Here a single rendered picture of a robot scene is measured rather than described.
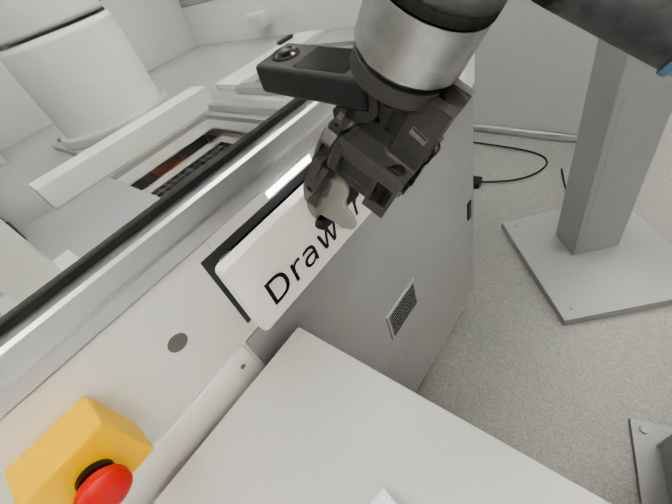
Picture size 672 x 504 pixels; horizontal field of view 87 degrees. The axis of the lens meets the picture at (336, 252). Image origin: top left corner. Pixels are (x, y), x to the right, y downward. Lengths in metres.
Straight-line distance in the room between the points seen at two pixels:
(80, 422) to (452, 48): 0.38
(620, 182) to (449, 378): 0.79
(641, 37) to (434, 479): 0.35
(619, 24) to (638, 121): 1.06
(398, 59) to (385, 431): 0.34
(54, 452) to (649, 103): 1.31
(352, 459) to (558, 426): 0.90
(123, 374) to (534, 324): 1.22
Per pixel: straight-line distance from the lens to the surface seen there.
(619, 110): 1.22
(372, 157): 0.29
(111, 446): 0.39
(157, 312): 0.39
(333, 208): 0.36
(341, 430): 0.42
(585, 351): 1.36
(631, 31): 0.22
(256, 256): 0.38
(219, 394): 0.49
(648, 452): 1.26
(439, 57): 0.23
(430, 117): 0.26
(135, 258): 0.36
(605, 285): 1.48
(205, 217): 0.38
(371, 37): 0.24
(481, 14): 0.23
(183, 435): 0.49
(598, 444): 1.25
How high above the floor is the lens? 1.15
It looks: 43 degrees down
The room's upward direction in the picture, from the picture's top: 21 degrees counter-clockwise
